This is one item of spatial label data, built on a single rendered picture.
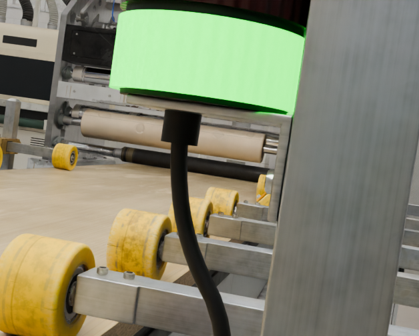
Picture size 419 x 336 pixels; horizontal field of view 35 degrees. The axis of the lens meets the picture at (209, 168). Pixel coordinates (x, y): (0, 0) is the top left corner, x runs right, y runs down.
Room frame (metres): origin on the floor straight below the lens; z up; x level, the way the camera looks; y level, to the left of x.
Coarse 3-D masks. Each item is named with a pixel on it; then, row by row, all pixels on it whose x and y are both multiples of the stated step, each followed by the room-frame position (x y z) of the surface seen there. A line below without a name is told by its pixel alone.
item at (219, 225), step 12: (216, 216) 1.00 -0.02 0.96; (228, 216) 1.02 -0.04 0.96; (216, 228) 1.00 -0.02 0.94; (228, 228) 0.99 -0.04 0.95; (240, 228) 0.99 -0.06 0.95; (252, 228) 0.99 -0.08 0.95; (264, 228) 0.99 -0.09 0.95; (252, 240) 0.99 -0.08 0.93; (264, 240) 0.98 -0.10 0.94; (408, 252) 0.94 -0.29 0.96; (408, 264) 0.94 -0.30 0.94
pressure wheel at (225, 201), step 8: (208, 192) 1.25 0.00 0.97; (216, 192) 1.25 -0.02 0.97; (224, 192) 1.25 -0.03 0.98; (232, 192) 1.25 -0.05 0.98; (216, 200) 1.23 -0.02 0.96; (224, 200) 1.23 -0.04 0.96; (232, 200) 1.23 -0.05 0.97; (216, 208) 1.23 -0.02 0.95; (224, 208) 1.23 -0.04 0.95; (232, 208) 1.23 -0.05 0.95
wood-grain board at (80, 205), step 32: (0, 192) 1.37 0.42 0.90; (32, 192) 1.44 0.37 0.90; (64, 192) 1.52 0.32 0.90; (96, 192) 1.62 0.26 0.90; (128, 192) 1.72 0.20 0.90; (160, 192) 1.84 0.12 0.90; (192, 192) 1.98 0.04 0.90; (0, 224) 1.01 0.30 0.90; (32, 224) 1.05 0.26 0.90; (64, 224) 1.09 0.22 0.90; (96, 224) 1.14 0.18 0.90; (0, 256) 0.80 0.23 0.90; (96, 256) 0.87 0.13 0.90; (96, 320) 0.60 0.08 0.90
